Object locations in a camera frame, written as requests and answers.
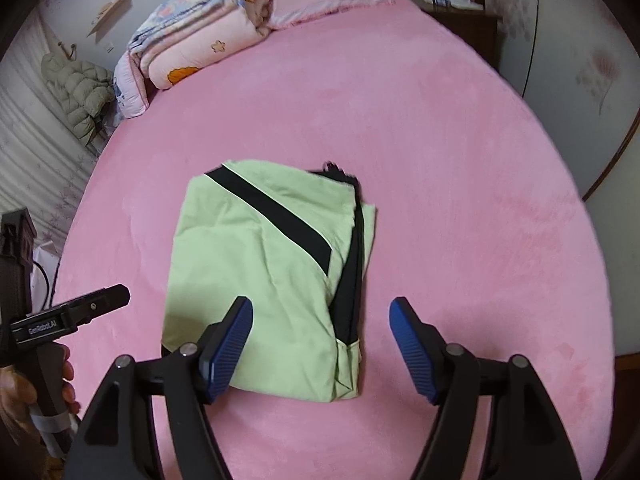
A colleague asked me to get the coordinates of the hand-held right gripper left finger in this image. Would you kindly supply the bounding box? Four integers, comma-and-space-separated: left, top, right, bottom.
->
72, 296, 253, 480

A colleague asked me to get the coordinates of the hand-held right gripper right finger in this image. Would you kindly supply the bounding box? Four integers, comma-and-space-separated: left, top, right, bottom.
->
389, 296, 583, 480

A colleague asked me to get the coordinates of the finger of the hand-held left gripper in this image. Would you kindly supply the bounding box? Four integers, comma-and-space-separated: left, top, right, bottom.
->
60, 283, 132, 330

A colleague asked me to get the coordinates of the green and black hooded jacket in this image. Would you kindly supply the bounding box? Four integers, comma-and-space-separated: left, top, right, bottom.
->
161, 159, 379, 403

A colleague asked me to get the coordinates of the person's left hand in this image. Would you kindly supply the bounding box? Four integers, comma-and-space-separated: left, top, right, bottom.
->
0, 345, 81, 436

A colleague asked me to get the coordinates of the white patterned curtain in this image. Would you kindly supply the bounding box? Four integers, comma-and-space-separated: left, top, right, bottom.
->
0, 15, 101, 261

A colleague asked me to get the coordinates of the pink bed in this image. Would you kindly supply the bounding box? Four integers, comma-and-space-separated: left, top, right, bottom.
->
47, 0, 618, 480

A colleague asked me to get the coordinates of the beige puffer jacket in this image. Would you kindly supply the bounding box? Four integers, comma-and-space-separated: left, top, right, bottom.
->
40, 52, 116, 146

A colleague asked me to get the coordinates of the white printed cushion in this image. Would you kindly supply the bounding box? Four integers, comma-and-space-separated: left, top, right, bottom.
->
112, 50, 151, 120

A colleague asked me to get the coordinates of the folded pink flower-print blanket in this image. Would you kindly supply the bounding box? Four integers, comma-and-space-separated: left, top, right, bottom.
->
140, 2, 273, 91

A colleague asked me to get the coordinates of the dark wooden nightstand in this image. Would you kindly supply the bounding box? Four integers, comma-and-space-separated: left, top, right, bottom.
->
417, 0, 503, 71

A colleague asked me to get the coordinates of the flower-patterned wardrobe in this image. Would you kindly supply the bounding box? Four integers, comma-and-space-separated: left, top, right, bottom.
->
480, 0, 640, 361

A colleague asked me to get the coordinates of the black cable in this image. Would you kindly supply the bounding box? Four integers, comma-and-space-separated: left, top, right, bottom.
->
31, 259, 57, 311

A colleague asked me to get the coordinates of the wooden wall shelf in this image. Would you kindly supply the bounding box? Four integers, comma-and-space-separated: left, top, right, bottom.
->
86, 0, 132, 38

